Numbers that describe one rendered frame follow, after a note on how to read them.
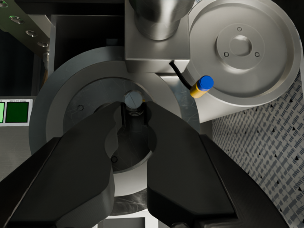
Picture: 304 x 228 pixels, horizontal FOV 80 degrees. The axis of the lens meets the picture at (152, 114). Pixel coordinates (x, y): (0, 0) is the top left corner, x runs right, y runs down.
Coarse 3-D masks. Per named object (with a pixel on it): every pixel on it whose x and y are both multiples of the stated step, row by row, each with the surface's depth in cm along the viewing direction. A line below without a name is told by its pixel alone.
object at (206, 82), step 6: (174, 66) 14; (180, 78) 13; (204, 78) 10; (210, 78) 10; (186, 84) 13; (198, 84) 11; (204, 84) 10; (210, 84) 10; (192, 90) 12; (198, 90) 11; (204, 90) 11; (192, 96) 12; (198, 96) 12
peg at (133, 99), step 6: (132, 90) 12; (126, 96) 11; (132, 96) 11; (138, 96) 11; (126, 102) 11; (132, 102) 11; (138, 102) 11; (126, 108) 11; (132, 108) 11; (138, 108) 11; (132, 114) 13; (138, 114) 13
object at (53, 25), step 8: (56, 24) 17; (56, 32) 17; (56, 40) 17; (64, 40) 19; (72, 40) 22; (80, 40) 24; (88, 40) 28; (96, 40) 33; (104, 40) 40; (56, 48) 17; (64, 48) 19; (72, 48) 21; (80, 48) 24; (88, 48) 28; (56, 56) 17; (64, 56) 19; (72, 56) 21; (48, 64) 17; (56, 64) 17; (48, 72) 17
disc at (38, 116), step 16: (96, 48) 17; (112, 48) 17; (64, 64) 16; (80, 64) 16; (48, 80) 16; (64, 80) 16; (176, 80) 17; (48, 96) 16; (176, 96) 16; (32, 112) 16; (192, 112) 16; (32, 128) 15; (32, 144) 15; (144, 192) 15; (128, 208) 15; (144, 208) 15
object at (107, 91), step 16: (96, 80) 14; (112, 80) 14; (128, 80) 14; (80, 96) 14; (96, 96) 14; (112, 96) 14; (144, 96) 14; (80, 112) 14; (64, 128) 14; (128, 128) 14; (144, 128) 14; (128, 144) 14; (144, 144) 14; (112, 160) 13; (128, 160) 14; (144, 160) 14
